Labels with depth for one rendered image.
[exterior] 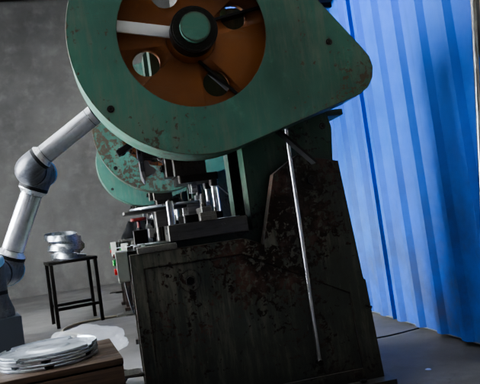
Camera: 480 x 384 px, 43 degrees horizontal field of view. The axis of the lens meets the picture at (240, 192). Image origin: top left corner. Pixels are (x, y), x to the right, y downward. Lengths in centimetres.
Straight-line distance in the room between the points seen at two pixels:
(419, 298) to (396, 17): 139
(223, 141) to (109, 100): 39
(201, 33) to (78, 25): 39
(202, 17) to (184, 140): 40
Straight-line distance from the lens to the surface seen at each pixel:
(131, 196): 549
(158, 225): 239
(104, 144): 380
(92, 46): 206
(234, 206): 259
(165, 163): 241
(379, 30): 330
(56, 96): 930
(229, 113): 204
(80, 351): 188
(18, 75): 942
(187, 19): 204
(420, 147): 301
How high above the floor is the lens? 70
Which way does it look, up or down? 2 degrees up
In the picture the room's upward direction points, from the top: 8 degrees counter-clockwise
